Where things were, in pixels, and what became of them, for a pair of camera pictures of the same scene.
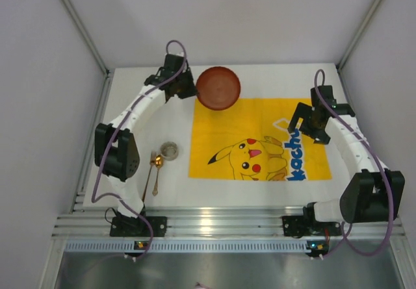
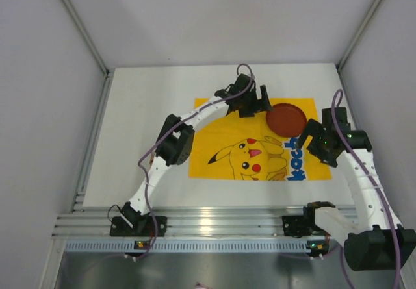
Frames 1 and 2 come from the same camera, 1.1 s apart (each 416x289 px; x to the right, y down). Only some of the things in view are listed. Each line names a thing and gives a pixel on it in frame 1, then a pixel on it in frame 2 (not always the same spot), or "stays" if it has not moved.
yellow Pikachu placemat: [251, 140] -> [201, 104]
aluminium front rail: [78, 222] stays
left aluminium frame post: [80, 24] stays
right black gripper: [305, 120] -> [318, 137]
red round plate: [218, 88] -> [286, 119]
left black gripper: [181, 86] -> [255, 100]
